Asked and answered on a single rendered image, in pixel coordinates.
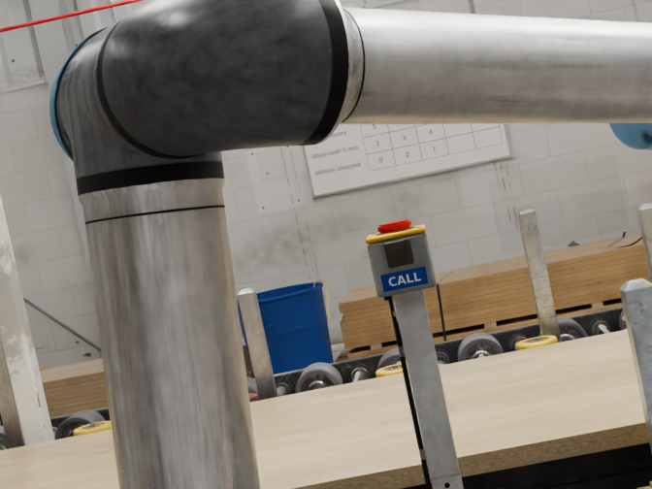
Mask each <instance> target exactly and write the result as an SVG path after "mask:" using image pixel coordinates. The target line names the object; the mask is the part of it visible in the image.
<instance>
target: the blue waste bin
mask: <svg viewBox="0 0 652 489"><path fill-rule="evenodd" d="M317 281H322V282H323V283H322V282H317ZM323 284H324V286H325V289H326V307H327V314H328V318H329V320H331V319H332V317H331V313H330V307H329V292H328V288H327V285H326V283H325V282H324V280H323V279H318V280H316V281H315V282H311V283H303V284H297V285H291V286H286V287H281V288H277V289H273V290H268V291H264V292H260V293H256V295H257V299H258V304H259V309H260V313H261V317H262V322H263V327H264V331H265V336H266V341H267V346H268V349H269V354H270V359H271V363H272V368H273V373H274V375H276V374H281V373H286V372H291V371H296V370H301V369H305V368H307V367H308V366H310V365H312V364H314V363H327V364H331V363H334V361H333V354H332V347H331V342H330V335H329V329H328V322H327V316H326V309H325V304H324V297H323V291H322V287H323ZM237 304H238V312H239V319H240V325H241V328H242V332H243V338H244V342H245V346H246V350H247V353H248V357H249V361H250V364H251V359H250V354H249V349H248V345H247V340H246V335H245V327H244V323H243V318H242V314H241V309H240V304H239V300H238V299H237ZM251 368H252V364H251ZM252 371H253V368H252Z"/></svg>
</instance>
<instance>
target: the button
mask: <svg viewBox="0 0 652 489"><path fill-rule="evenodd" d="M410 225H411V221H408V219H402V220H397V221H392V222H388V223H383V224H380V225H379V227H377V231H378V232H380V234H383V233H389V232H395V231H399V230H404V229H407V228H409V226H410Z"/></svg>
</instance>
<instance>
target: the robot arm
mask: <svg viewBox="0 0 652 489"><path fill-rule="evenodd" d="M49 115H50V122H51V126H52V129H53V133H54V135H55V137H56V140H57V141H58V143H59V144H60V146H61V147H62V149H63V150H64V152H65V153H66V154H67V155H68V156H69V157H70V159H71V160H72V161H73V162H74V168H75V176H76V183H77V190H78V196H79V201H80V202H81V204H82V206H83V214H84V222H85V230H86V236H87V244H88V252H89V260H90V268H91V274H92V282H93V290H94V298H95V305H96V312H97V320H98V328H99V336H100V343H101V350H102V358H103V366H104V373H105V380H106V388H107V396H108V404H109V411H110V418H111V426H112V434H113V441H114V456H115V463H116V471H117V478H118V486H119V489H261V487H260V479H259V471H258V464H257V456H256V448H255V440H254V434H253V426H252V418H251V410H250V402H249V395H248V388H247V380H246V372H245V358H244V350H243V343H242V335H241V327H240V319H239V312H238V304H237V297H236V289H235V281H234V274H233V266H232V258H231V251H230V244H229V236H228V228H227V220H226V212H225V206H224V198H223V190H222V189H223V186H224V183H225V177H224V171H223V162H222V154H221V151H225V150H234V149H243V148H256V147H285V146H314V145H318V144H321V143H322V142H324V141H326V140H327V139H328V138H329V137H330V136H331V135H332V134H333V133H334V131H335V130H336V129H337V127H338V126H339V125H340V124H489V123H609V126H610V128H611V130H612V131H613V133H614V134H615V136H616V137H617V138H618V139H619V140H620V141H621V142H622V143H623V144H624V145H626V146H627V147H630V148H633V149H651V150H652V23H646V22H627V21H608V20H589V19H570V18H551V17H531V16H494V15H476V14H456V13H438V12H418V11H400V10H381V9H362V8H343V7H342V6H341V4H340V2H339V1H338V0H152V1H150V2H148V3H146V4H144V5H143V6H140V7H139V8H137V9H135V10H134V11H132V12H131V13H130V14H128V15H127V16H125V17H124V18H122V19H121V20H119V21H117V22H116V23H114V24H113V25H111V26H108V27H105V28H103V29H100V30H98V31H96V32H95V33H93V34H91V35H90V36H88V37H87V38H85V39H84V40H83V41H82V42H81V43H79V44H78V45H77V46H76V47H75V48H74V50H73V51H72V52H71V53H70V55H69V56H68V57H67V59H66V60H65V61H64V63H63V64H62V65H61V67H60V69H59V70H58V72H57V75H56V77H55V79H54V81H53V85H52V88H51V92H50V98H49Z"/></svg>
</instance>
